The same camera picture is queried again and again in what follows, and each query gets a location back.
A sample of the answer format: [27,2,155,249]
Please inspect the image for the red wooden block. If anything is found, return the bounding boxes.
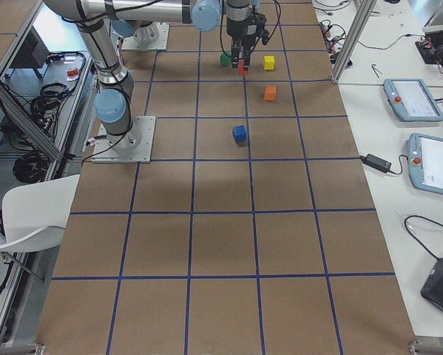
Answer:
[237,59,249,76]

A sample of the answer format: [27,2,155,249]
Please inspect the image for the upper teach pendant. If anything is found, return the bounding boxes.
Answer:
[383,78,443,122]

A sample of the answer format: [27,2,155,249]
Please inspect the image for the blue wooden block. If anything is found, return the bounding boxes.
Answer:
[232,125,248,143]

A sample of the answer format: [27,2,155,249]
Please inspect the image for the black power adapter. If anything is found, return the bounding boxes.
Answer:
[359,154,391,173]

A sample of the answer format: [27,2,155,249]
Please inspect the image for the teach pendant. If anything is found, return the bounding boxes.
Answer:
[407,133,443,195]
[383,78,443,122]

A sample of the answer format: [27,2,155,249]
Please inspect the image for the white chair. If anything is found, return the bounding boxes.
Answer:
[0,175,80,253]

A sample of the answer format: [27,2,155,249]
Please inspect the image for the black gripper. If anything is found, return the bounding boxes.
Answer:
[227,13,266,70]

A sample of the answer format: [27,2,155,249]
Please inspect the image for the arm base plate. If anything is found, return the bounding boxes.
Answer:
[91,116,156,163]
[121,22,170,52]

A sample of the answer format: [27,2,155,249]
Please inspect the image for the green wooden block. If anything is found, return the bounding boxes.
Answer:
[220,52,231,67]

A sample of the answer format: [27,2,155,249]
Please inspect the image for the orange wooden block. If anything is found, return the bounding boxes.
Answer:
[264,85,277,101]

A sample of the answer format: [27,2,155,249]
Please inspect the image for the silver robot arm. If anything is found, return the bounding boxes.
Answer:
[111,18,257,70]
[45,1,269,87]

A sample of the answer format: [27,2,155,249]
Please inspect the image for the aluminium frame post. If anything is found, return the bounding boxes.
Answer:
[331,0,376,84]

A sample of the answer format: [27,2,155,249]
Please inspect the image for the lower teach pendant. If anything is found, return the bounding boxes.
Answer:
[407,133,443,195]

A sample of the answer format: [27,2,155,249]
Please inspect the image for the yellow wooden block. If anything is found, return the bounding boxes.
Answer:
[263,55,276,71]

